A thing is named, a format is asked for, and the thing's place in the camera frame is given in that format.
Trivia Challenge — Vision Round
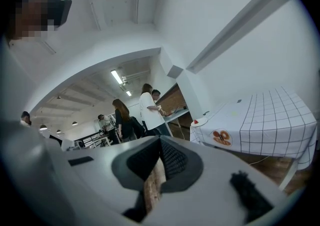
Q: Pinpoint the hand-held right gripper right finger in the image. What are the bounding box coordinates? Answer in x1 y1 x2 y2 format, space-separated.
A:
147 135 288 226

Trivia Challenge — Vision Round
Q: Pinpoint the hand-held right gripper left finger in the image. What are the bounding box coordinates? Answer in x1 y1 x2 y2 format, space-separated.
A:
49 135 161 226

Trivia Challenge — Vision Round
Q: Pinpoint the white plate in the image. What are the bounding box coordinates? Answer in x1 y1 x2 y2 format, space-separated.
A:
190 117 209 128

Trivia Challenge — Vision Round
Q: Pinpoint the black metal railing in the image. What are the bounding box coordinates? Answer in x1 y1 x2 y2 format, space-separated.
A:
81 132 112 149

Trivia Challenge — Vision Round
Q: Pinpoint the orange donut picture card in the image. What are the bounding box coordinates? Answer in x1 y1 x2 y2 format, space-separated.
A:
212 128 233 148

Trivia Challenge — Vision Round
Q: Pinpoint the grey counter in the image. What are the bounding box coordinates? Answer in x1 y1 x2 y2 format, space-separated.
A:
162 108 190 137

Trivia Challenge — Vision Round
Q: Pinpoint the table with white legs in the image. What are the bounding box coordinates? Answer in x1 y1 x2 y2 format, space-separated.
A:
189 86 318 191

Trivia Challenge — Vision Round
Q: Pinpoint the white checked tablecloth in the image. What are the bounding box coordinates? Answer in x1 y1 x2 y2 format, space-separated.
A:
189 86 318 171

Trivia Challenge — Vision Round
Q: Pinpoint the person's white shirt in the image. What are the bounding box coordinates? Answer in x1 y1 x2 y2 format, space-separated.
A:
0 37 63 226

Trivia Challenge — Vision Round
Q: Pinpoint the person's head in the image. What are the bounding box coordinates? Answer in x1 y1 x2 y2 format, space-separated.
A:
6 0 63 42

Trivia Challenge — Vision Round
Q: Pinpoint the white floor cable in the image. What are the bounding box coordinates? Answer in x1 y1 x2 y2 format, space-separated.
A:
247 155 271 166

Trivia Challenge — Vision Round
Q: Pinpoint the grey wall box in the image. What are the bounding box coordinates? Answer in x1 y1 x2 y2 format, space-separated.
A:
166 65 184 79

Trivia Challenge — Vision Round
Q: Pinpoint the black head camera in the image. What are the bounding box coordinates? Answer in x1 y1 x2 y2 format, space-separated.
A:
46 0 73 30

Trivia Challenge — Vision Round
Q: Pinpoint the white wall duct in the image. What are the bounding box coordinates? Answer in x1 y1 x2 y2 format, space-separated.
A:
186 0 297 75

